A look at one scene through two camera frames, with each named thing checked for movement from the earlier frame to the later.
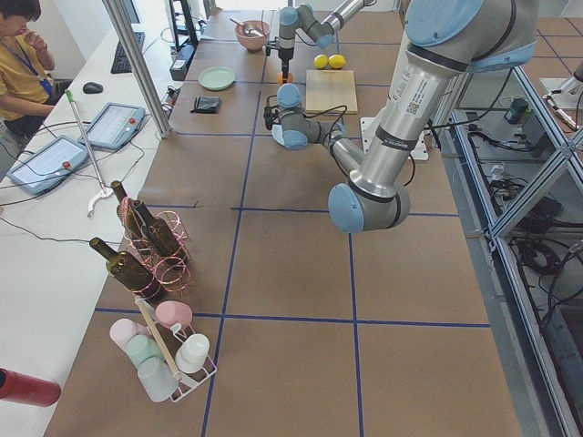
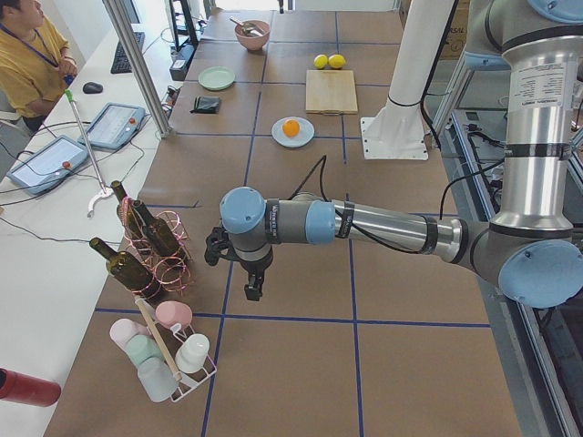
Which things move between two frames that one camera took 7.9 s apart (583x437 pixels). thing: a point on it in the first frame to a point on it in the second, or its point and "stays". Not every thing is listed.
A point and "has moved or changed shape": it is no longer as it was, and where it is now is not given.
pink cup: (170, 312) stays
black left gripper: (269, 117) to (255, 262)
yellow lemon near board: (336, 61) stays
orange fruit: (281, 77) has moved or changed shape
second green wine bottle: (159, 235) stays
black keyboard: (120, 64) stays
